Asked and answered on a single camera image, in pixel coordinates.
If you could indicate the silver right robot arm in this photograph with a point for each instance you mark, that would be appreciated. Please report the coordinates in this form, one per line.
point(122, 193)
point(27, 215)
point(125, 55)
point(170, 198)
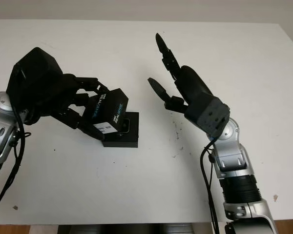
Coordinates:
point(236, 170)

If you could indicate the black box base with insert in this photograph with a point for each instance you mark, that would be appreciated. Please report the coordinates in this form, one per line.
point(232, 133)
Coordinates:
point(127, 140)

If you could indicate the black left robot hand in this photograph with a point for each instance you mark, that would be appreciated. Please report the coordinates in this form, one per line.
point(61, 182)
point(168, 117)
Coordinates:
point(61, 97)

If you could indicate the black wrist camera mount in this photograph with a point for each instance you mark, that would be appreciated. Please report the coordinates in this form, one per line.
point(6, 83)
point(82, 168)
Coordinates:
point(207, 114)
point(34, 78)

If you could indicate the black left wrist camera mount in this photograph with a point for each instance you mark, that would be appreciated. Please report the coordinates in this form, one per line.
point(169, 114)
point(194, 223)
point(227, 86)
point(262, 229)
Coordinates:
point(34, 78)

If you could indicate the black printed box lid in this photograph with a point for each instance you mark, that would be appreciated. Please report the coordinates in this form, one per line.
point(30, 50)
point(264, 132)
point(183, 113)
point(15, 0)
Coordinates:
point(107, 112)

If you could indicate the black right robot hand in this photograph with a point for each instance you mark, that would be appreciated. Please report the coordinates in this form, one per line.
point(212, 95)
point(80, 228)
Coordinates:
point(190, 85)

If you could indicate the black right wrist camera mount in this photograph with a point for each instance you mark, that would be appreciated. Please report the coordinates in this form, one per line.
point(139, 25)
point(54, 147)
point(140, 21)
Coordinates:
point(207, 114)

